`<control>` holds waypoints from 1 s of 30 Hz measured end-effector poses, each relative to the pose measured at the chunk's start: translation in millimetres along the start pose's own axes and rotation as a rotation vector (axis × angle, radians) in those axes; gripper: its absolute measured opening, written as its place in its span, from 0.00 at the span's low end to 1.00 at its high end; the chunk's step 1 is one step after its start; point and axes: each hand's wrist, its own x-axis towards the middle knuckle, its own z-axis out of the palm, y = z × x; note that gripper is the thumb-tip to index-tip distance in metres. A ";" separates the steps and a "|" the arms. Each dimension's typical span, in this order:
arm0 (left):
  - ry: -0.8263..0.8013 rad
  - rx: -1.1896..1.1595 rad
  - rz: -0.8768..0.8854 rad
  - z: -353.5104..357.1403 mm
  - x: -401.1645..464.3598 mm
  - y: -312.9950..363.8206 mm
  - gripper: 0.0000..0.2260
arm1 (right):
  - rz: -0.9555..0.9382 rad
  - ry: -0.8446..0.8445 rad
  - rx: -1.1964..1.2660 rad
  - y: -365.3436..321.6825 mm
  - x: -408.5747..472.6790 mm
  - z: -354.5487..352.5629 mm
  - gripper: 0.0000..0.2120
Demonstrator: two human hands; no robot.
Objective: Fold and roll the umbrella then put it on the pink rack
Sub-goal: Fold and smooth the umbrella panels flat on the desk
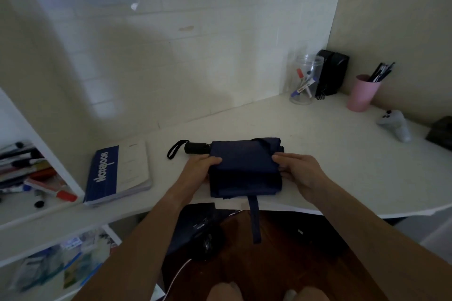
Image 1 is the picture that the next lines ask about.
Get person's right hand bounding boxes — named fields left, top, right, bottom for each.
left=271, top=153, right=331, bottom=205

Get pink cup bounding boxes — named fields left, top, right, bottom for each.
left=346, top=74, right=383, bottom=113

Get white cable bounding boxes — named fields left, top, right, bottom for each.
left=161, top=258, right=193, bottom=301

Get white marker with blue cap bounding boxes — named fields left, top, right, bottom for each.
left=290, top=78, right=316, bottom=98

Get pile of markers and pens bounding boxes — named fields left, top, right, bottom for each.
left=0, top=141, right=59, bottom=209

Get dark box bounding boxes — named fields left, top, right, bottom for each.
left=425, top=116, right=452, bottom=152

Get navy umbrella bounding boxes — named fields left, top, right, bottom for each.
left=167, top=137, right=285, bottom=244

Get person's right forearm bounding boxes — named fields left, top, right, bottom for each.
left=311, top=177, right=452, bottom=301

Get red and white marker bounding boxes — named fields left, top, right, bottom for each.
left=24, top=178, right=78, bottom=203

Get blue and white notebook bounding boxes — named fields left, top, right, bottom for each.
left=83, top=139, right=153, bottom=206

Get person's left forearm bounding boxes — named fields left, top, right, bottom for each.
left=72, top=187, right=204, bottom=301

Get black speaker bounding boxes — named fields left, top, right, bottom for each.
left=315, top=50, right=350, bottom=99

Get person's knees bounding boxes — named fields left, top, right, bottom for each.
left=206, top=281, right=330, bottom=301

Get bunch of dark pens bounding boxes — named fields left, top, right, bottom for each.
left=367, top=62, right=396, bottom=83

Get white shelf unit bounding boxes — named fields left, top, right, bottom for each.
left=0, top=87, right=123, bottom=301

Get black bag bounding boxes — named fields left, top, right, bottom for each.
left=165, top=203, right=245, bottom=263

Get white game controller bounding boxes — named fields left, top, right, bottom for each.
left=376, top=110, right=412, bottom=143

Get clear plastic jar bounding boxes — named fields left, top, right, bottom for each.
left=289, top=55, right=324, bottom=105

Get person's left hand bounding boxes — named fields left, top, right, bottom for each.
left=174, top=153, right=223, bottom=203

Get pile of packets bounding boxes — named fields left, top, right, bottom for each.
left=10, top=230, right=119, bottom=293

